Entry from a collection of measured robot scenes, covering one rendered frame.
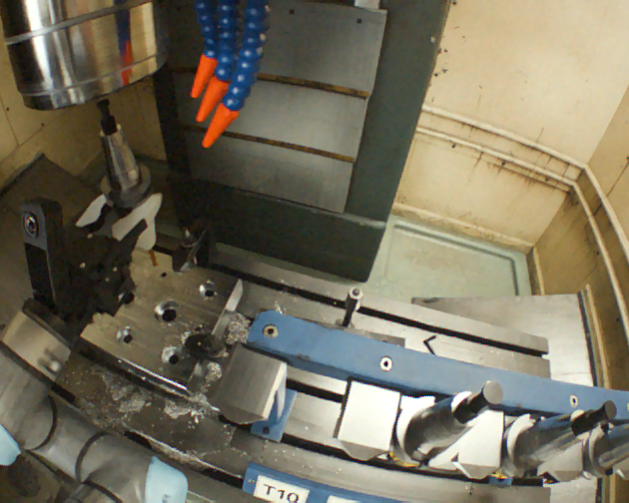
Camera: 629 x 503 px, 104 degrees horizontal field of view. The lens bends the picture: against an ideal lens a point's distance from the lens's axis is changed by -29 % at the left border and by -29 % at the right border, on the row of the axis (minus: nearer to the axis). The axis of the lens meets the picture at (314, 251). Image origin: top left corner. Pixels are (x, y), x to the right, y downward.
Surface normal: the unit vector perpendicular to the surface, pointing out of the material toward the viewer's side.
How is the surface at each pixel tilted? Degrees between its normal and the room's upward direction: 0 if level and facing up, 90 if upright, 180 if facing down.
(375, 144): 90
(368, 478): 0
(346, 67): 90
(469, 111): 90
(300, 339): 0
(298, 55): 94
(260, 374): 0
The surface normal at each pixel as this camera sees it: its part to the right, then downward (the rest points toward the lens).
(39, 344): 0.78, -0.23
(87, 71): 0.53, 0.67
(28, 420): 0.96, 0.26
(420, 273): 0.08, -0.65
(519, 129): -0.27, 0.71
